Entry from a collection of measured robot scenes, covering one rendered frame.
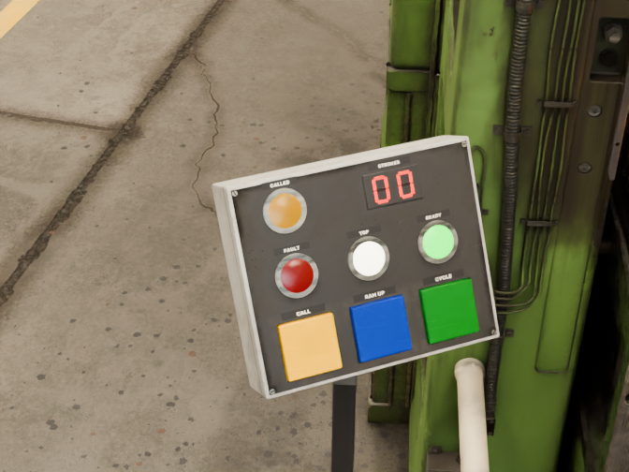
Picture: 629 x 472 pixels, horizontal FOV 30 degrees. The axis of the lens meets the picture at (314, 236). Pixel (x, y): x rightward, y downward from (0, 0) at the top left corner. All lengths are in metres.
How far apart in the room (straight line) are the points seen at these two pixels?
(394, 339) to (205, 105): 2.50
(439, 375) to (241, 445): 0.81
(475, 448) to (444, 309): 0.39
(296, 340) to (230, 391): 1.40
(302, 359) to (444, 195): 0.29
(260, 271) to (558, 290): 0.64
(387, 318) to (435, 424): 0.65
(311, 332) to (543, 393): 0.71
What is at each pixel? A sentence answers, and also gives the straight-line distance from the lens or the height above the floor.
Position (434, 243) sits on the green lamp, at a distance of 1.56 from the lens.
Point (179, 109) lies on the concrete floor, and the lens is 3.96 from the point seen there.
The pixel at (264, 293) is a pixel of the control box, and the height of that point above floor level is 1.08.
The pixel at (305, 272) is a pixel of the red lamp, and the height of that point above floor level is 1.09.
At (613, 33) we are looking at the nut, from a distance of 1.72.
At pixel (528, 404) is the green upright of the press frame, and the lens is 2.14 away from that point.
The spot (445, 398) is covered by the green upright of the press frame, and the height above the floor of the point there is 0.55.
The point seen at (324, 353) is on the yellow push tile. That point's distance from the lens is 1.52.
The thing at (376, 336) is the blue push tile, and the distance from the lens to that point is 1.55.
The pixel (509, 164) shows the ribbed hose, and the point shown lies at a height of 1.06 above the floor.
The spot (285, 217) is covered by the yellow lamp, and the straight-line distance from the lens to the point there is 1.49.
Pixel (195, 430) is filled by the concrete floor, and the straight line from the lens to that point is 2.81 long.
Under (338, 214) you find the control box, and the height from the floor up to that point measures 1.15.
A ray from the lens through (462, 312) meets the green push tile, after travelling 1.59.
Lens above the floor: 2.04
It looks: 37 degrees down
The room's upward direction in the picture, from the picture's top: straight up
